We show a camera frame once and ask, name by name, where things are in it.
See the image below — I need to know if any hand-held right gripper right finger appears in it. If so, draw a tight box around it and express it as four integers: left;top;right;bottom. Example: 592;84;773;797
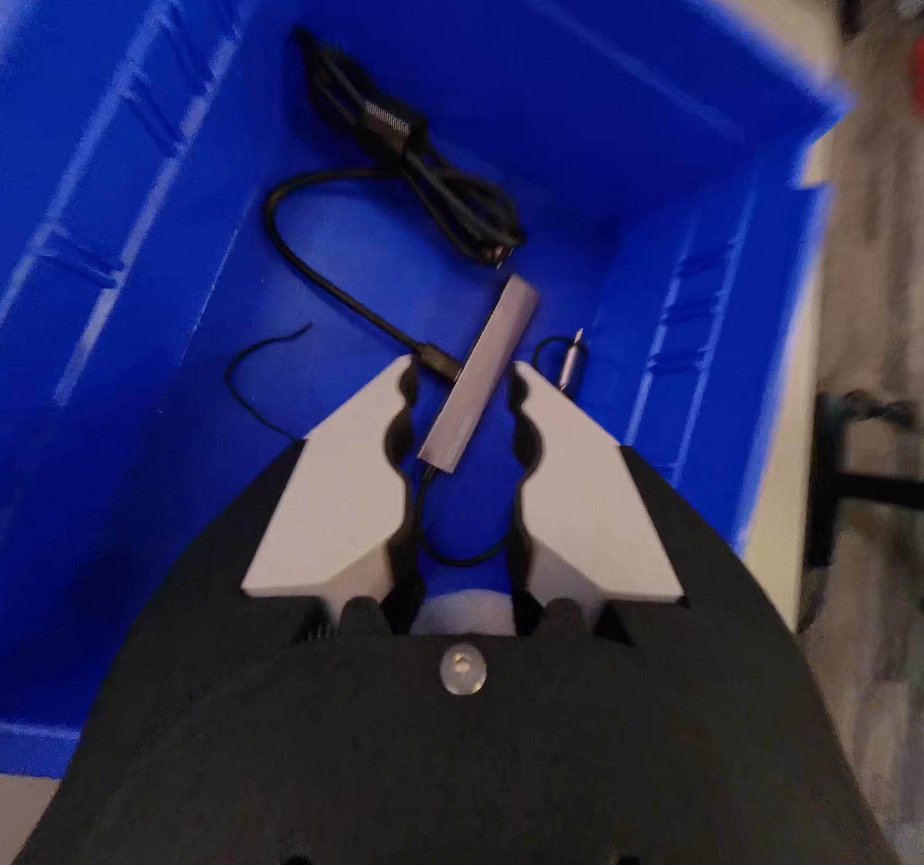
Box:
507;361;687;620

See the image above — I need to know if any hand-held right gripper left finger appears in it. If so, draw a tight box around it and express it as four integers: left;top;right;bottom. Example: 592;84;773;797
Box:
240;356;427;620

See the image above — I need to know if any black usb-c cable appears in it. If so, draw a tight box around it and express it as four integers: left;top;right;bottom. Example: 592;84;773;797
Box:
263;26;526;384

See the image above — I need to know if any blue plastic bin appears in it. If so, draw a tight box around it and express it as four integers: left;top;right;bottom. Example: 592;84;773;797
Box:
0;0;853;783

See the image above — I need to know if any thin black wire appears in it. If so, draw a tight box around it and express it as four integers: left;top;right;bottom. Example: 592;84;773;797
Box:
225;322;313;441

